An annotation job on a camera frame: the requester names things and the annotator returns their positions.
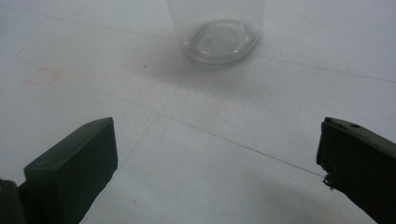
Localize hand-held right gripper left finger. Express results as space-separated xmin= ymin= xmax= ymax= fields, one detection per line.
xmin=18 ymin=117 xmax=119 ymax=224

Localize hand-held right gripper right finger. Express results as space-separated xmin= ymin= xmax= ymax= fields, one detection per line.
xmin=316 ymin=117 xmax=396 ymax=224

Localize clear glass jar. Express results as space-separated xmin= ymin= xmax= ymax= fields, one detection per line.
xmin=166 ymin=0 xmax=265 ymax=65

